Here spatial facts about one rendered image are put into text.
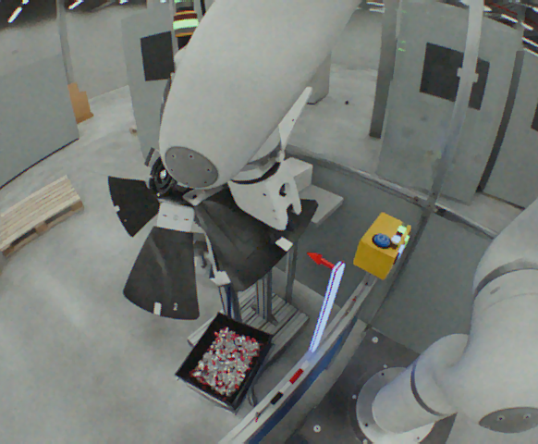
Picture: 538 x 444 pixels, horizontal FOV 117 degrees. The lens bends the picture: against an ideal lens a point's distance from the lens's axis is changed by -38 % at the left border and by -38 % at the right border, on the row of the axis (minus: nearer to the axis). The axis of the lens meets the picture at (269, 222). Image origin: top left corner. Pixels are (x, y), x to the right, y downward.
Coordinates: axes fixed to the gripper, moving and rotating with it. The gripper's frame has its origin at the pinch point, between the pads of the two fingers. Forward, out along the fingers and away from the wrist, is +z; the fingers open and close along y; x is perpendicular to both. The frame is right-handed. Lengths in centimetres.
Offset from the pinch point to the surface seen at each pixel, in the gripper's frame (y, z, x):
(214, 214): 13.8, 1.7, 2.5
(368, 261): -12.7, 24.9, -16.9
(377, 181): 3, 43, -62
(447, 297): -50, 81, -51
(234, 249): 4.8, 2.2, 6.0
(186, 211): 27.9, 8.5, 3.6
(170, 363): 55, 108, 61
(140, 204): 47.0, 10.5, 9.8
